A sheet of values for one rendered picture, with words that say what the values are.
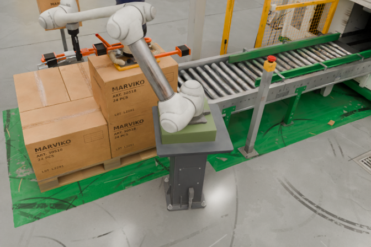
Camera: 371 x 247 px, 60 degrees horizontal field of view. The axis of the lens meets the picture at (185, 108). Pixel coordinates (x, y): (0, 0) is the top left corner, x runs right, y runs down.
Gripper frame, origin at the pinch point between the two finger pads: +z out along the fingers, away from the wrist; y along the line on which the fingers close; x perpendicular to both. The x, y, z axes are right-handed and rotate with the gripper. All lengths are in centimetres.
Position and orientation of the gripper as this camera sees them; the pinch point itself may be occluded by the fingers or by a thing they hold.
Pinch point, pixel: (77, 54)
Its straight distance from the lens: 245.1
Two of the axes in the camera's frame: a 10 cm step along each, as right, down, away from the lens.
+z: -0.5, 7.9, 6.1
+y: -4.7, -5.6, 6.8
